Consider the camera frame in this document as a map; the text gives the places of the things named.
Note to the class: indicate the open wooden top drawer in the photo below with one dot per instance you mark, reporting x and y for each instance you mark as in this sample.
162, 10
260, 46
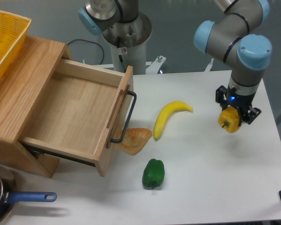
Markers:
81, 114

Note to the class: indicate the wooden drawer cabinet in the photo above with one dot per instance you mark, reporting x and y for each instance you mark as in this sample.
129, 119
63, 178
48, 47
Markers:
20, 89

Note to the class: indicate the yellow bell pepper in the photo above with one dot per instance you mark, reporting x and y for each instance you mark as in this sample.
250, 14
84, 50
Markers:
229, 120

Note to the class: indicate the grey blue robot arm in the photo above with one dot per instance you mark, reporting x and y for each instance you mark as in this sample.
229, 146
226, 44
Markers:
231, 41

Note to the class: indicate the yellow plastic basket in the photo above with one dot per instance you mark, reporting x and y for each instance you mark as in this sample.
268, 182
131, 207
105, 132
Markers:
13, 31

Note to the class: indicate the black drawer handle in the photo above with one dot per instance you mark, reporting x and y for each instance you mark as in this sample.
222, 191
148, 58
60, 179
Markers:
119, 140

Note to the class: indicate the yellow banana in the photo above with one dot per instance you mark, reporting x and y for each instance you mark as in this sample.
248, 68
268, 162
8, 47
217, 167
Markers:
164, 115

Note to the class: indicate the toy croissant pastry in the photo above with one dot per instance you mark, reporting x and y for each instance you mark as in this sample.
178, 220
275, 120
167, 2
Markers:
135, 139

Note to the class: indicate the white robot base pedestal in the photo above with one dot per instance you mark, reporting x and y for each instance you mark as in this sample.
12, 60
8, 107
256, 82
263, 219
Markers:
127, 43

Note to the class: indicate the green bell pepper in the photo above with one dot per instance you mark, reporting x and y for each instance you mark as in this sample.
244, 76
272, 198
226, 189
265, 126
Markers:
153, 174

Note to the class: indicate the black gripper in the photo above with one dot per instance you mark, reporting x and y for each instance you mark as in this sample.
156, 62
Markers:
240, 98

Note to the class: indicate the black pan blue handle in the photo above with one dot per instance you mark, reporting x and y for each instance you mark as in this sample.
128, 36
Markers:
9, 194

